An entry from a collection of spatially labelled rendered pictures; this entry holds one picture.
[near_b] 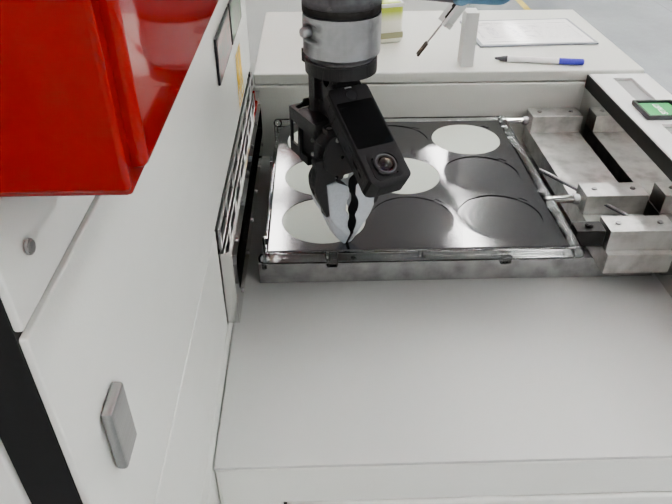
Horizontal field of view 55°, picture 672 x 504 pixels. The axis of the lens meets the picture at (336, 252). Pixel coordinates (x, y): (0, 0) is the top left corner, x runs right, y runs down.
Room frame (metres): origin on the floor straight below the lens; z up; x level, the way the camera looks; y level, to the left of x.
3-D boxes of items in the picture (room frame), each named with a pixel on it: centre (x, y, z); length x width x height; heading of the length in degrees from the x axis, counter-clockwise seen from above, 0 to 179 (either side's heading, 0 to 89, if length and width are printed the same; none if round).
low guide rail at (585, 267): (0.65, -0.15, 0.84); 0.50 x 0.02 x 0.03; 92
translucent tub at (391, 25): (1.15, -0.07, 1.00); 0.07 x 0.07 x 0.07; 17
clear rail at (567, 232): (0.77, -0.27, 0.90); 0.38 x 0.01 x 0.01; 2
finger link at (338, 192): (0.62, 0.01, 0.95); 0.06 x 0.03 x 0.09; 30
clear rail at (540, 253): (0.59, -0.10, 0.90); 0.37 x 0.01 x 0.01; 92
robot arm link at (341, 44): (0.62, 0.00, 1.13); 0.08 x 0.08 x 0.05
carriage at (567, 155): (0.79, -0.35, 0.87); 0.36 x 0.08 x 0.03; 2
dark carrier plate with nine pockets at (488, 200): (0.77, -0.09, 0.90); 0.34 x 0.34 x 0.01; 2
